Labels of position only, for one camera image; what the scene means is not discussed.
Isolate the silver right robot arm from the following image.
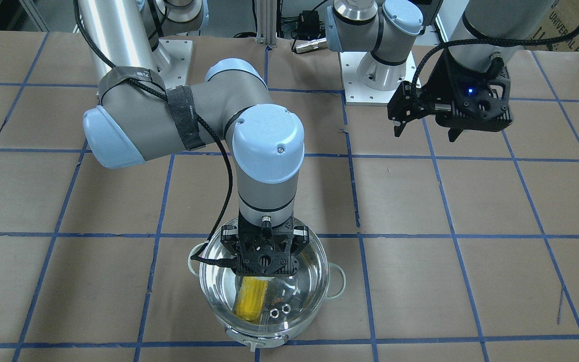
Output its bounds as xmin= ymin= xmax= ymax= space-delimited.
xmin=73 ymin=1 xmax=310 ymax=278

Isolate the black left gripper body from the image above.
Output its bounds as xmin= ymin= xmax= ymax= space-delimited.
xmin=388 ymin=50 xmax=513 ymax=132

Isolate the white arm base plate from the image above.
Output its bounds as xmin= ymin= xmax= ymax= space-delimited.
xmin=339 ymin=51 xmax=416 ymax=106
xmin=152 ymin=39 xmax=193 ymax=89

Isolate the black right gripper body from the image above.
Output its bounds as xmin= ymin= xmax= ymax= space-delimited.
xmin=220 ymin=215 xmax=310 ymax=277

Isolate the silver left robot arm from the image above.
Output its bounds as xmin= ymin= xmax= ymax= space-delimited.
xmin=325 ymin=1 xmax=551 ymax=142

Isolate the brown paper table cover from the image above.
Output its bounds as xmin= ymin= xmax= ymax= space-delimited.
xmin=0 ymin=32 xmax=579 ymax=361

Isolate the aluminium frame post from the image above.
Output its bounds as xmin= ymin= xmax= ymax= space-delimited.
xmin=254 ymin=0 xmax=279 ymax=48

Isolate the yellow corn cob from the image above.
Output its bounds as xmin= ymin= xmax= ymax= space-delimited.
xmin=234 ymin=277 xmax=269 ymax=323

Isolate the sage green cooking pot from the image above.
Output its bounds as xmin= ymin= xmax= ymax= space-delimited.
xmin=188 ymin=217 xmax=346 ymax=351

